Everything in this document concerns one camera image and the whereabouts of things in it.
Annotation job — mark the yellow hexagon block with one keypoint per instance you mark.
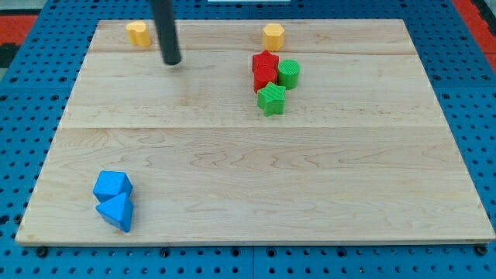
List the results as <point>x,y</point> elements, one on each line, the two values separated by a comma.
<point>273,36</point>

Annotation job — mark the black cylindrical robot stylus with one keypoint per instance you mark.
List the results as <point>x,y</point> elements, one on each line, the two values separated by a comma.
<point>163,16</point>

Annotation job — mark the red star block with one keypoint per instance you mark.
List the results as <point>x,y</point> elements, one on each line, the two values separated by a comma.
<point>265,59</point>

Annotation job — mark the green star block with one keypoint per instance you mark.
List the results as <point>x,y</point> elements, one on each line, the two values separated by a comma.
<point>271,99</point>

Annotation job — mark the light wooden board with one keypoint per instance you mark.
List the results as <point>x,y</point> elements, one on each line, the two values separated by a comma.
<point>362,155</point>

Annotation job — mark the yellow heart block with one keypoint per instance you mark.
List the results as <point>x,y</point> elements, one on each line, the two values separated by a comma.
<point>138,33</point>

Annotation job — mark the green cylinder block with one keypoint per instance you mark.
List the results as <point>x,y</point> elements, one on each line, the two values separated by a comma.
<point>288,73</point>

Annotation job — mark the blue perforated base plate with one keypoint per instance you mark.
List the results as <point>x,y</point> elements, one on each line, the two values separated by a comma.
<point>36,87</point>

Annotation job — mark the red hexagon block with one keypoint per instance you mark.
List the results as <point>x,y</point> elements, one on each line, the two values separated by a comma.
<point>262,76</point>

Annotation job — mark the blue cube block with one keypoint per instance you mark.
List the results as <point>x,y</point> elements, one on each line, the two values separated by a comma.
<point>110,184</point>

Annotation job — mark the blue triangle block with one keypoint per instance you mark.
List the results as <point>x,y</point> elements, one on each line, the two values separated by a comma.
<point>117,211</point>

